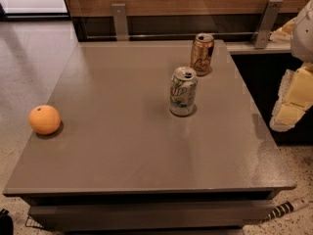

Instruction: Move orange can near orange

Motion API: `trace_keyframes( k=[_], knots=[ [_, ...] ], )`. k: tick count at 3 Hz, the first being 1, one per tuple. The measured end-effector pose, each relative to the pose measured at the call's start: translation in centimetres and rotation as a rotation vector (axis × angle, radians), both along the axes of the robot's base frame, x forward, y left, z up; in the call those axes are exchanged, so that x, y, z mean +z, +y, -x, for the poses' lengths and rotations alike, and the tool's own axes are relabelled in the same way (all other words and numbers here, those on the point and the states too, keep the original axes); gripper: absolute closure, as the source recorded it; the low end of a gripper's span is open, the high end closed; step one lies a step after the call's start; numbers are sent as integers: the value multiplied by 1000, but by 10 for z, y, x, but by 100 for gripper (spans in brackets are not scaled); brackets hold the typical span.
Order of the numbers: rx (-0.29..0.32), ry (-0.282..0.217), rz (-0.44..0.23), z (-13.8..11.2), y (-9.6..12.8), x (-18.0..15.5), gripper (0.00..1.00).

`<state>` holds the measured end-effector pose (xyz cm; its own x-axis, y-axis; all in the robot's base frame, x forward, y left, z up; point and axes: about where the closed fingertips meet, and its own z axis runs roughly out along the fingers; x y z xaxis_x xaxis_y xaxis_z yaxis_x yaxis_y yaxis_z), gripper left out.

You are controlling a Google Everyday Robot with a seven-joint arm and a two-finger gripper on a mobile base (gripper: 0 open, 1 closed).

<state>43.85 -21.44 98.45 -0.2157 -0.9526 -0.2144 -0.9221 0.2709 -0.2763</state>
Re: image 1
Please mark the grey table drawer front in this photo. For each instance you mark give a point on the grey table drawer front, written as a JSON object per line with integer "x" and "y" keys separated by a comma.
{"x": 150, "y": 216}

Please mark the black object floor corner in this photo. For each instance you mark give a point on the black object floor corner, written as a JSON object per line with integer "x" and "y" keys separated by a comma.
{"x": 6, "y": 223}

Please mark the right metal bracket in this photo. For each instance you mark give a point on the right metal bracket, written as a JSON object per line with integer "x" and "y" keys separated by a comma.
{"x": 261, "y": 37}

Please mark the orange fruit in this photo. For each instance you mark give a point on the orange fruit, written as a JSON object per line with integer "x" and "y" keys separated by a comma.
{"x": 44, "y": 119}

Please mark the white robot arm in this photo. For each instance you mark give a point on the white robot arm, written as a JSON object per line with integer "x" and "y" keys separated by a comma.
{"x": 302, "y": 35}

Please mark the green white 7up can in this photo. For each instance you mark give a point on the green white 7up can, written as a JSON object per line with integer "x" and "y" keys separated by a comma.
{"x": 183, "y": 90}

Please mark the left metal bracket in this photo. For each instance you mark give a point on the left metal bracket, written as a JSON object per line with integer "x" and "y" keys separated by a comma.
{"x": 120, "y": 21}

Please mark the orange soda can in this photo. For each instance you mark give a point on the orange soda can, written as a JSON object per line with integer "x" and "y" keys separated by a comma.
{"x": 201, "y": 54}

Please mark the metal bracket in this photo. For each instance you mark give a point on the metal bracket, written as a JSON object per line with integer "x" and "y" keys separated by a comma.
{"x": 261, "y": 37}
{"x": 120, "y": 21}

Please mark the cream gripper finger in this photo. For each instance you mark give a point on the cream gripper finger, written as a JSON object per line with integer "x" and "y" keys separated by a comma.
{"x": 283, "y": 34}
{"x": 295, "y": 98}

